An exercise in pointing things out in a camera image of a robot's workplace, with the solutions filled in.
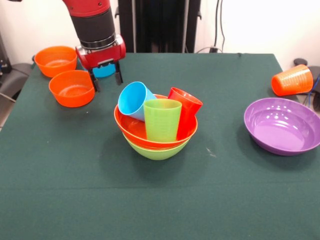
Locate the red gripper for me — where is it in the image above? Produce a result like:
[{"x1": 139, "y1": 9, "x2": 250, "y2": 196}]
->
[{"x1": 75, "y1": 34, "x2": 127, "y2": 93}]

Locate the orange cup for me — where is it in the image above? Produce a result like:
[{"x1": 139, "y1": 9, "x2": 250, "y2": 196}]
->
[{"x1": 271, "y1": 63, "x2": 314, "y2": 97}]

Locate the green cup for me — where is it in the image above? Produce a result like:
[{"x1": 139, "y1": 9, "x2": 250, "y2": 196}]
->
[{"x1": 143, "y1": 98, "x2": 183, "y2": 144}]

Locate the wide orange bowl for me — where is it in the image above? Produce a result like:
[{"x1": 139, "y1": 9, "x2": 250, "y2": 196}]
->
[{"x1": 113, "y1": 93, "x2": 199, "y2": 150}]

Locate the grey chair base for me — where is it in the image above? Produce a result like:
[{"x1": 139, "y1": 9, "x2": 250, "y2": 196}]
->
[{"x1": 0, "y1": 62, "x2": 33, "y2": 103}]

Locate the purple bowl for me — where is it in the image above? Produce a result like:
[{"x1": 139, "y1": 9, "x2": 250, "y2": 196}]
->
[{"x1": 243, "y1": 97, "x2": 320, "y2": 157}]

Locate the dark equipment rack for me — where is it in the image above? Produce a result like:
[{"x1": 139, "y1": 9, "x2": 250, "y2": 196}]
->
[{"x1": 0, "y1": 32, "x2": 11, "y2": 75}]

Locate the dark green tablecloth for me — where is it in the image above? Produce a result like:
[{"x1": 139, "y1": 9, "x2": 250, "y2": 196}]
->
[{"x1": 0, "y1": 51, "x2": 320, "y2": 240}]

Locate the blue bowl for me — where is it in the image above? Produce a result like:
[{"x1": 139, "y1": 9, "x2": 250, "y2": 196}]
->
[{"x1": 92, "y1": 63, "x2": 115, "y2": 79}]

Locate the small orange bowl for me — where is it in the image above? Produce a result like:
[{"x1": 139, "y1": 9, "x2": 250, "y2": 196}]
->
[
  {"x1": 34, "y1": 45, "x2": 79, "y2": 78},
  {"x1": 48, "y1": 69, "x2": 96, "y2": 109}
]

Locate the green bowl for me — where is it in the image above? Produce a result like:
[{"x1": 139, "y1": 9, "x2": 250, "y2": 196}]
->
[{"x1": 121, "y1": 132, "x2": 191, "y2": 161}]

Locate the red cup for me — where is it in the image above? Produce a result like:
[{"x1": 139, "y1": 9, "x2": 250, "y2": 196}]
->
[{"x1": 167, "y1": 86, "x2": 204, "y2": 141}]

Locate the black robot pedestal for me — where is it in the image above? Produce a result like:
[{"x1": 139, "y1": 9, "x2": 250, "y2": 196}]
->
[{"x1": 112, "y1": 0, "x2": 202, "y2": 54}]

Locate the blue cup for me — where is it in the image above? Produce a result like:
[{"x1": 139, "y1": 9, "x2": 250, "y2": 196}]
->
[{"x1": 117, "y1": 81, "x2": 158, "y2": 123}]

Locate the black hanging cable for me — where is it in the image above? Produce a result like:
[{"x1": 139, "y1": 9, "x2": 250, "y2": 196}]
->
[{"x1": 214, "y1": 0, "x2": 227, "y2": 53}]

